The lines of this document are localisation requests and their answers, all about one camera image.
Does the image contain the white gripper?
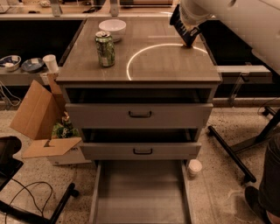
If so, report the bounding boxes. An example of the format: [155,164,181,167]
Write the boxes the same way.
[179,0,212,30]

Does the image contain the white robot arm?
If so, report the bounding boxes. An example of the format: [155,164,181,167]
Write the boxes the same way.
[179,0,280,74]

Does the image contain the grey drawer cabinet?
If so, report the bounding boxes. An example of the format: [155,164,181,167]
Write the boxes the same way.
[55,16,222,161]

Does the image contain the grey top drawer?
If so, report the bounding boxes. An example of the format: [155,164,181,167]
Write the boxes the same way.
[66,103,213,129]

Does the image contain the grey drawer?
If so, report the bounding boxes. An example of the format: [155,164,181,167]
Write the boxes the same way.
[88,160,193,224]
[66,103,213,129]
[80,143,201,160]

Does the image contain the grey middle drawer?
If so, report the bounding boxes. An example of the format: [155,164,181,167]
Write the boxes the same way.
[80,143,201,160]

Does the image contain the grey bottom drawer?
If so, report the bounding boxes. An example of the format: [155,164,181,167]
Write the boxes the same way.
[88,160,193,224]

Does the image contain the white bowl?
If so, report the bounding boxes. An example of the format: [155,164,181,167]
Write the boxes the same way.
[99,19,126,42]

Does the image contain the green soda can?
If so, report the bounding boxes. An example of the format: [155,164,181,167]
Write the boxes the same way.
[95,31,115,67]

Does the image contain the black table stand base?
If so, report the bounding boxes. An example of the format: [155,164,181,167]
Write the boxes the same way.
[208,106,280,183]

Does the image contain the white paper cup on shelf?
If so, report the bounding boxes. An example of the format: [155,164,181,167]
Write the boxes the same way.
[43,54,59,73]

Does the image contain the white cup on floor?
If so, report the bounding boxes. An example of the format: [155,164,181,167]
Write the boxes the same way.
[188,159,202,177]

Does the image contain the blue patterned bowl right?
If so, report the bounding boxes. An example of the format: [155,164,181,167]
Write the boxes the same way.
[21,58,45,74]

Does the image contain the blue patterned bowl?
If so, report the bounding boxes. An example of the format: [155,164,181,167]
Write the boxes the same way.
[0,55,21,72]
[21,58,45,74]

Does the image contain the green packages in box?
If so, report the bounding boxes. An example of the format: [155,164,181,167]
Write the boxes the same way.
[52,111,80,139]

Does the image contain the open cardboard box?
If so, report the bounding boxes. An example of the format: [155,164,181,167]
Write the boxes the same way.
[10,73,89,165]

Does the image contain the blue patterned bowl left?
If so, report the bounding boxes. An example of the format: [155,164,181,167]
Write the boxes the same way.
[0,55,21,72]

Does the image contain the black shoe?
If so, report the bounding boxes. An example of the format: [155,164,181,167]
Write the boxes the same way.
[244,186,271,224]

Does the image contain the person leg dark trousers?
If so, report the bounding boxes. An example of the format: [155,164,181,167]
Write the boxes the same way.
[259,134,280,217]

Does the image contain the black chair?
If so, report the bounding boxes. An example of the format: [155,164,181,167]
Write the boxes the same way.
[0,136,79,224]

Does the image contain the black cable on floor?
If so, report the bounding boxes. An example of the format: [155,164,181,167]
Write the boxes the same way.
[3,178,54,224]

